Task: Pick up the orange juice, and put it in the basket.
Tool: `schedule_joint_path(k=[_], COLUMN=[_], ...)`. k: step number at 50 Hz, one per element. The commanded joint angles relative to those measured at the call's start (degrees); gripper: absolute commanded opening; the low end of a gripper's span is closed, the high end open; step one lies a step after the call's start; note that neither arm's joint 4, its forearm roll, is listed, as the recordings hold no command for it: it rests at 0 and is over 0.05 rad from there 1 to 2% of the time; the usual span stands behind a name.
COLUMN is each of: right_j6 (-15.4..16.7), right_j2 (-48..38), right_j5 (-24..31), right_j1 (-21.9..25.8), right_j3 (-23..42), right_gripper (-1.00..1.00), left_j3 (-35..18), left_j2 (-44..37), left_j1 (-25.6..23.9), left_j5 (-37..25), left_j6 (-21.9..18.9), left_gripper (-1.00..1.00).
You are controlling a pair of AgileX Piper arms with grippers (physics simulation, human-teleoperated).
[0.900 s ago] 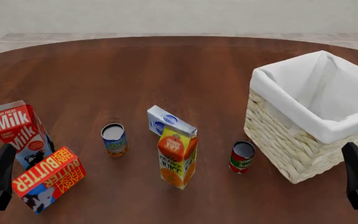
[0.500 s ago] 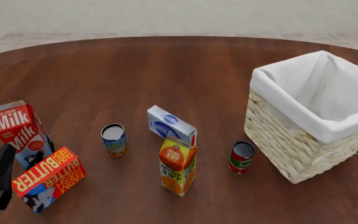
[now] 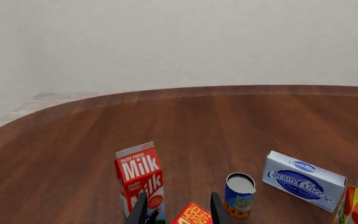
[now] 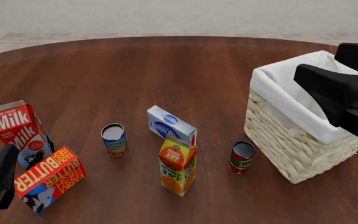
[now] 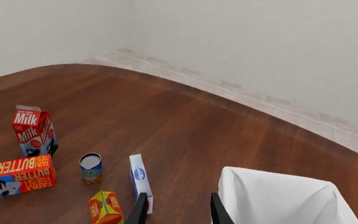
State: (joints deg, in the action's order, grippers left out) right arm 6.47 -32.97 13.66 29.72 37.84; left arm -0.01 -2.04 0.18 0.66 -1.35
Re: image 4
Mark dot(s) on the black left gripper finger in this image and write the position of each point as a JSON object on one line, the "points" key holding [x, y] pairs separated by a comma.
{"points": [[3, 168]]}

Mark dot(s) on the red tomato sauce can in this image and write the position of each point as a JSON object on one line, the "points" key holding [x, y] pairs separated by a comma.
{"points": [[241, 161]]}

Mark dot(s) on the white and blue food box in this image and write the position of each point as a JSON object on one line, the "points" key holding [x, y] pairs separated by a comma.
{"points": [[166, 124]]}

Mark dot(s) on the cream wicker basket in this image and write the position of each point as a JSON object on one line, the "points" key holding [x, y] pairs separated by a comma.
{"points": [[291, 151]]}

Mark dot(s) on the white cloth basket liner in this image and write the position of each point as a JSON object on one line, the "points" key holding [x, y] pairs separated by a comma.
{"points": [[278, 81]]}

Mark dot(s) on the orange juice carton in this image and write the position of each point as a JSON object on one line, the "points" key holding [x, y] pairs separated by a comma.
{"points": [[174, 170]]}

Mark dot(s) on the red and white milk carton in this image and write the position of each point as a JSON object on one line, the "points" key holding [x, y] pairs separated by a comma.
{"points": [[11, 121]]}

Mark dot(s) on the red and yellow butter box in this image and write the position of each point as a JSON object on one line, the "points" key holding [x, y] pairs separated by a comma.
{"points": [[50, 179]]}

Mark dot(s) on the blue and yellow soup can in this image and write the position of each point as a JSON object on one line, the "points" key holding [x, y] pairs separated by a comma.
{"points": [[114, 144]]}

